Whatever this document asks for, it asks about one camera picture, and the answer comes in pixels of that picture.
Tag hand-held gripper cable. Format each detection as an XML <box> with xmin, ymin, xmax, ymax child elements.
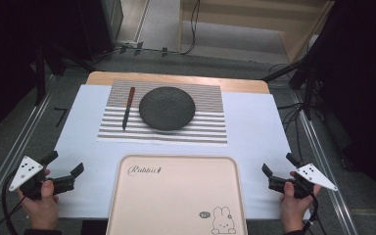
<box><xmin>0</xmin><ymin>170</ymin><xmax>25</xmax><ymax>235</ymax></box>
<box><xmin>302</xmin><ymin>193</ymin><xmax>328</xmax><ymax>235</ymax></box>

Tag black metal stand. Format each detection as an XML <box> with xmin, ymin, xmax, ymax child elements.
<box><xmin>28</xmin><ymin>35</ymin><xmax>96</xmax><ymax>107</ymax></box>
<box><xmin>261</xmin><ymin>19</ymin><xmax>341</xmax><ymax>121</ymax></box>

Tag dark grey round textured plate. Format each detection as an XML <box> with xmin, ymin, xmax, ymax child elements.
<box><xmin>138</xmin><ymin>85</ymin><xmax>197</xmax><ymax>132</ymax></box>

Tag pink tray with rabbit print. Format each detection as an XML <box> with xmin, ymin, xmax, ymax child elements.
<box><xmin>105</xmin><ymin>154</ymin><xmax>250</xmax><ymax>235</ymax></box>

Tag left hand-held gripper cable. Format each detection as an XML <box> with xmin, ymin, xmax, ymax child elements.
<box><xmin>0</xmin><ymin>170</ymin><xmax>25</xmax><ymax>235</ymax></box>

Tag red and black pen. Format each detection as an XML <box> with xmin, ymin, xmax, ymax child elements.
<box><xmin>121</xmin><ymin>86</ymin><xmax>137</xmax><ymax>132</ymax></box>

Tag dark cabinet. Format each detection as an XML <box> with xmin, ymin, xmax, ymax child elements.
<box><xmin>77</xmin><ymin>0</ymin><xmax>124</xmax><ymax>62</ymax></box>

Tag black hanging cable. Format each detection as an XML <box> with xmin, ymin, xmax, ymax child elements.
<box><xmin>179</xmin><ymin>0</ymin><xmax>201</xmax><ymax>56</ymax></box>

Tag white table mat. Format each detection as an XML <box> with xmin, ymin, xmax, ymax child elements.
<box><xmin>54</xmin><ymin>83</ymin><xmax>311</xmax><ymax>220</ymax></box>

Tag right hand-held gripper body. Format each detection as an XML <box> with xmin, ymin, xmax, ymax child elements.
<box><xmin>267</xmin><ymin>163</ymin><xmax>339</xmax><ymax>200</ymax></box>

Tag person's right hand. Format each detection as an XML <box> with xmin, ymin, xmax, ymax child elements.
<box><xmin>279</xmin><ymin>170</ymin><xmax>323</xmax><ymax>234</ymax></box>

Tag light wooden shelf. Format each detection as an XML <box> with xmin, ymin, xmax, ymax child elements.
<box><xmin>178</xmin><ymin>0</ymin><xmax>337</xmax><ymax>64</ymax></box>

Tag metal floor rail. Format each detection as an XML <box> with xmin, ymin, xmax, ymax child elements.
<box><xmin>0</xmin><ymin>92</ymin><xmax>53</xmax><ymax>227</ymax></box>
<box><xmin>289</xmin><ymin>90</ymin><xmax>360</xmax><ymax>235</ymax></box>

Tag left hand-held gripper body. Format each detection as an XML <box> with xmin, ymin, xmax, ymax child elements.
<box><xmin>9</xmin><ymin>156</ymin><xmax>77</xmax><ymax>201</ymax></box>

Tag striped placemat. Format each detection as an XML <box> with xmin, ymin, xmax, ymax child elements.
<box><xmin>96</xmin><ymin>79</ymin><xmax>229</xmax><ymax>145</ymax></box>

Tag right hand-held gripper cable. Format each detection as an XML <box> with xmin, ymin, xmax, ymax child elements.
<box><xmin>302</xmin><ymin>193</ymin><xmax>328</xmax><ymax>235</ymax></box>

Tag black floor cables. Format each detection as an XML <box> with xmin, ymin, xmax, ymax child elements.
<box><xmin>267</xmin><ymin>62</ymin><xmax>311</xmax><ymax>156</ymax></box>

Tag white power strip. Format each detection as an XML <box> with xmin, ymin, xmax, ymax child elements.
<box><xmin>114</xmin><ymin>39</ymin><xmax>145</xmax><ymax>49</ymax></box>

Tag person's left hand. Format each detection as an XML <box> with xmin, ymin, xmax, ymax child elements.
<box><xmin>15</xmin><ymin>168</ymin><xmax>61</xmax><ymax>231</ymax></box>

